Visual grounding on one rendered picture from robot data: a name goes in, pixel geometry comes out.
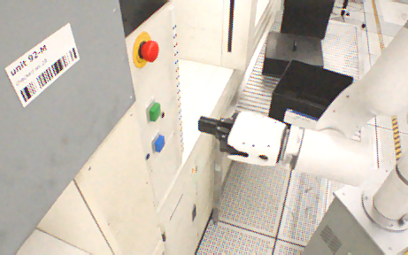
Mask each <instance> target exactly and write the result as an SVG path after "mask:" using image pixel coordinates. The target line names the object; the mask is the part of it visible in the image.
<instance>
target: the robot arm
mask: <svg viewBox="0 0 408 255"><path fill-rule="evenodd" d="M407 107H408V20H407V21H406V22H405V23H404V25H403V26H402V27H401V30H399V31H398V32H397V35H395V37H394V39H393V40H392V41H391V42H390V43H389V45H388V46H387V47H386V50H384V51H383V53H382V54H381V55H380V57H379V58H378V59H377V60H376V62H375V63H374V64H373V66H372V67H371V69H370V70H369V71H368V73H367V74H366V75H365V76H364V77H363V78H361V80H359V81H356V82H355V83H353V84H352V85H350V86H349V87H348V88H346V89H345V90H343V92H342V93H340V95H339V96H338V97H337V98H336V99H335V100H334V101H333V103H332V104H331V105H330V106H329V107H328V108H327V109H326V111H325V113H323V114H322V117H321V118H320V119H319V120H318V122H317V124H316V125H315V126H314V127H313V130H310V129H308V128H304V127H299V126H295V125H292V124H291V126H290V130H287V129H288V126H286V125H285V124H283V123H280V122H279V121H277V120H274V119H271V118H267V117H264V116H262V115H258V114H256V113H252V112H241V113H239V112H235V113H234V114H233V115H232V116H231V117H229V118H226V119H225V118H221V119H219V120H217V119H214V118H211V117H205V116H200V119H199V120H198V131H200V132H204V133H207V134H210V135H215V138H217V139H218V140H219V142H220V145H219V151H220V152H226V153H227V157H228V158H230V159H235V160H238V161H242V162H245V163H248V164H253V165H263V166H275V163H279V161H282V162H281V167H283V168H286V169H292V170H295V171H298V172H300V173H306V174H310V175H313V176H318V177H321V178H324V179H329V180H332V181H334V182H341V183H344V184H347V185H352V186H354V187H359V186H361V185H362V184H363V182H365V180H366V177H367V175H368V173H369V171H370V167H371V161H372V148H371V146H370V145H369V144H367V143H361V142H359V141H356V140H351V137H352V136H353V135H354V134H355V133H356V132H357V131H358V130H360V128H361V127H362V126H363V125H365V124H366V123H367V122H368V121H369V120H372V119H373V118H374V117H375V116H380V115H381V116H389V117H393V116H396V115H398V114H399V113H400V112H402V111H404V109H406V108H407ZM406 114H407V125H408V113H406ZM362 202H363V204H362V205H363V207H364V208H365V211H366V214H367V215H368V217H370V218H371V220H372V221H373V222H374V223H376V224H377V225H380V227H382V228H385V229H388V230H390V231H396V232H400V231H403V230H406V229H408V150H406V151H405V152H404V154H403V155H402V156H401V158H400V159H399V160H398V161H397V163H396V164H395V165H394V168H392V170H391V172H390V173H389V174H388V177H387V178H386V179H385V181H384V182H377V183H374V184H371V185H368V187H367V188H366V189H365V191H364V193H363V196H362Z"/></svg>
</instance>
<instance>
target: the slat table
mask: <svg viewBox="0 0 408 255"><path fill-rule="evenodd" d="M282 13H283V12H281V11H276V10H274V11H273V15H272V17H271V18H270V19H269V21H268V22H269V23H268V25H267V27H266V29H265V32H264V33H263V35H262V36H261V40H260V42H259V44H258V46H257V49H256V50H255V52H254V54H253V56H252V60H251V61H250V63H249V65H248V66H247V71H246V72H245V74H244V76H243V77H242V79H241V83H240V84H239V87H238V89H237V90H236V92H235V95H234V97H233V99H232V101H231V103H230V105H229V107H228V110H227V112H226V114H225V116H224V117H223V118H225V119H226V118H229V117H231V116H232V115H233V114H234V113H235V112H236V111H238V112H252V113H256V114H258V115H262V116H264V117H267V114H268V110H269V107H270V106H269V104H270V103H271V102H270V101H271V99H272V94H273V89H274V88H275V86H276V85H277V83H276V82H278V80H279V79H280V78H278V77H273V76H266V75H262V74H261V73H262V70H260V69H262V68H263V63H264V61H263V60H264V58H262V57H263V56H264V55H265V50H266V45H267V40H266V39H267V37H268V33H269V32H275V33H277V32H278V33H281V31H280V28H281V27H280V25H281V21H282ZM278 18H279V19H278ZM278 21H279V22H278ZM330 26H331V27H330ZM344 28H345V29H344ZM276 29H278V30H276ZM328 29H329V30H328ZM333 30H334V31H333ZM353 30H354V31H353ZM326 31H327V33H326V35H325V38H324V40H321V42H322V41H323V42H322V44H321V45H322V49H323V48H325V49H323V58H325V59H324V68H326V67H328V68H326V69H328V70H331V71H334V72H338V73H344V74H348V75H351V76H354V81H353V83H355V82H356V81H359V80H361V78H363V77H364V76H365V71H364V56H363V51H362V38H361V28H360V26H355V25H351V24H346V23H342V22H339V21H335V20H331V19H330V20H329V22H328V27H327V30H326ZM347 33H348V34H347ZM331 35H332V36H331ZM340 37H341V38H340ZM348 37H349V38H348ZM331 38H332V39H331ZM327 39H328V40H327ZM331 40H332V41H331ZM340 40H341V41H340ZM326 43H327V44H326ZM330 44H332V45H330ZM340 44H341V45H340ZM343 45H345V46H343ZM325 46H326V47H325ZM339 46H340V47H339ZM348 46H350V47H348ZM329 47H330V48H329ZM347 48H348V49H347ZM263 49H264V50H263ZM328 49H330V50H328ZM344 52H346V53H344ZM354 52H356V53H354ZM324 53H327V54H324ZM262 54H264V55H262ZM328 54H330V55H328ZM340 54H341V55H340ZM353 54H354V55H353ZM333 55H334V56H333ZM344 55H345V56H344ZM341 57H342V58H341ZM259 59H261V60H259ZM352 59H355V60H352ZM332 60H334V61H332ZM325 61H327V62H325ZM259 62H261V63H259ZM328 62H331V63H328ZM340 62H342V63H340ZM355 62H356V63H355ZM333 63H334V64H333ZM338 64H339V65H338ZM326 65H327V66H326ZM341 65H343V66H341ZM352 65H353V66H352ZM349 66H350V67H349ZM255 67H256V68H255ZM338 67H340V68H338ZM352 67H354V68H352ZM257 68H259V69H257ZM329 68H332V69H329ZM338 70H340V71H338ZM253 71H254V72H253ZM260 72H261V73H260ZM345 72H347V73H345ZM253 74H256V75H253ZM258 75H260V76H258ZM261 76H265V77H261ZM251 77H253V78H251ZM356 77H357V78H356ZM255 78H258V79H255ZM269 78H272V79H269ZM260 79H262V80H260ZM252 81H254V82H252ZM270 81H271V82H270ZM256 82H259V83H256ZM248 83H249V84H252V85H249V84H248ZM260 83H261V84H260ZM253 85H256V86H253ZM257 86H260V87H257ZM246 88H249V89H246ZM253 89H255V90H253ZM244 90H245V91H248V92H252V93H255V94H257V95H255V94H252V93H248V92H245V91H244ZM266 92H267V93H266ZM260 95H261V96H260ZM244 96H247V97H244ZM264 96H266V97H264ZM259 98H261V99H265V100H261V99H259ZM242 99H246V100H249V101H253V102H255V103H252V102H249V101H245V100H242ZM240 103H244V104H240ZM258 103H260V104H258ZM246 104H250V105H253V106H249V105H246ZM237 106H238V107H242V108H244V109H248V110H244V109H241V108H237ZM256 106H257V107H261V108H262V109H260V108H257V107H256ZM254 111H258V112H254ZM260 112H261V113H260ZM266 113H267V114H266ZM354 135H358V137H357V136H354ZM354 135H353V136H352V137H351V140H357V141H359V142H361V143H367V144H368V139H367V123H366V124H365V125H363V126H362V127H361V128H360V130H358V132H356V133H355V134H354ZM219 145H220V142H219V140H218V139H217V138H216V147H215V164H218V165H221V169H220V171H216V170H215V167H214V190H213V224H214V225H217V224H218V221H219V203H220V198H221V196H222V194H223V191H224V189H225V187H226V185H227V179H228V177H229V175H230V173H231V172H232V169H233V166H234V165H235V159H232V160H231V163H230V165H229V167H228V171H227V174H226V176H225V179H224V181H223V182H222V185H221V178H222V167H223V156H224V152H220V151H219ZM331 185H332V180H329V179H327V195H326V204H325V212H326V211H327V209H328V207H329V206H330V196H331ZM325 212H324V215H325Z"/></svg>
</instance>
